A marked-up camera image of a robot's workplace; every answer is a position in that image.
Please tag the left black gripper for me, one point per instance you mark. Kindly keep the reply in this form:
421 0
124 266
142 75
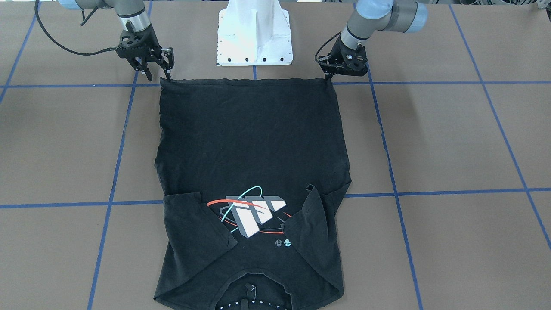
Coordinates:
337 55

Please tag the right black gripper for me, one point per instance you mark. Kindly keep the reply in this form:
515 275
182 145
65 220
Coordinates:
148 42

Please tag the black graphic t-shirt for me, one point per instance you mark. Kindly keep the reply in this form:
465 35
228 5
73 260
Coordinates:
253 174

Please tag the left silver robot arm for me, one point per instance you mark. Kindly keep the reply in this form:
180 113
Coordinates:
371 16

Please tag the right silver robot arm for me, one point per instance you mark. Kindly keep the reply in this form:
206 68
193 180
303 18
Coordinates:
132 14

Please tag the brown paper table cover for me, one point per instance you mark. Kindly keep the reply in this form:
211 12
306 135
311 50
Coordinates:
448 138

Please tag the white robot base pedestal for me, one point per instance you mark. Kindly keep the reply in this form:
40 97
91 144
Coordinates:
254 32

